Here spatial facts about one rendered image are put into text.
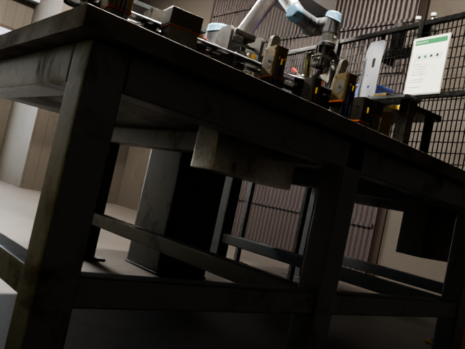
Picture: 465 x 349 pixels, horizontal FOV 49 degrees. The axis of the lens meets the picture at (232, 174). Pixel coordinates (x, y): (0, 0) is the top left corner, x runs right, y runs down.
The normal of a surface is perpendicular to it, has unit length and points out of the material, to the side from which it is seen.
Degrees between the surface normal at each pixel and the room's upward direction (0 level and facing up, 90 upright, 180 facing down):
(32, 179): 90
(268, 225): 90
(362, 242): 90
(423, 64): 90
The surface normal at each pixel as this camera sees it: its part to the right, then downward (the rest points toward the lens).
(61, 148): -0.74, -0.19
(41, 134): 0.64, 0.10
